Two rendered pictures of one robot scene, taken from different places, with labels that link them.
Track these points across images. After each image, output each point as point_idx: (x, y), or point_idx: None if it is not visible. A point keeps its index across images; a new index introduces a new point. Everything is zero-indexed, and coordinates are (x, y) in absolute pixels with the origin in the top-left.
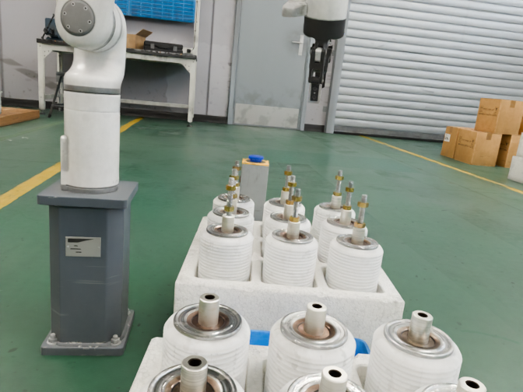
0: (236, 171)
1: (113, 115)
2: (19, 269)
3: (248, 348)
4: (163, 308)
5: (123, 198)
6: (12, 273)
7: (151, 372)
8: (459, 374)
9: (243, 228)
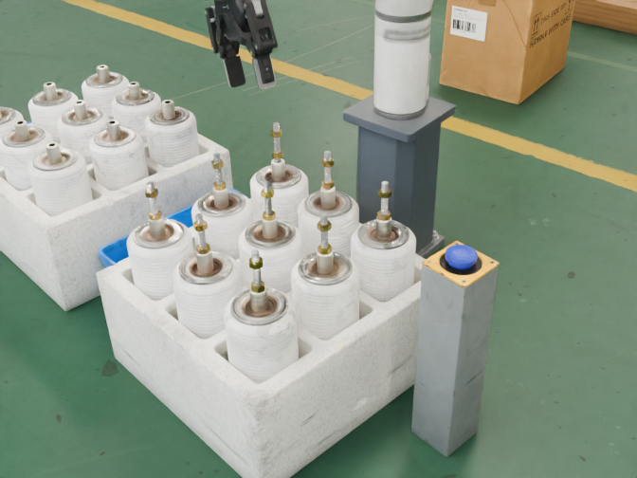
0: (324, 155)
1: (376, 37)
2: (588, 244)
3: (148, 136)
4: None
5: (348, 111)
6: (577, 238)
7: (199, 139)
8: (45, 434)
9: (272, 185)
